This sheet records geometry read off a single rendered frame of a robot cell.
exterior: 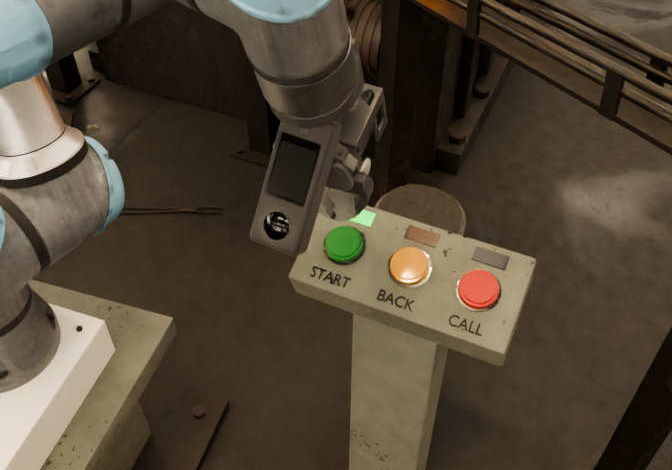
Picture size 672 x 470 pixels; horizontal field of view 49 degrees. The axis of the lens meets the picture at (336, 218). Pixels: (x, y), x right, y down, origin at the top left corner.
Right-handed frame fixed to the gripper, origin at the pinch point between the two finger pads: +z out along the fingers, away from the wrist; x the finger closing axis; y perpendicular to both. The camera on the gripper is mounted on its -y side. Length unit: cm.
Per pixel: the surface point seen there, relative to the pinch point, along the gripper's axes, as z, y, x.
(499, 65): 98, 96, 9
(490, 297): 5.6, -0.7, -16.4
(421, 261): 5.7, 0.6, -8.6
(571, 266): 85, 41, -24
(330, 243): 5.7, -0.7, 1.2
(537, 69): 11.9, 32.3, -12.0
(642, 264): 88, 47, -38
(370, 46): 36, 47, 19
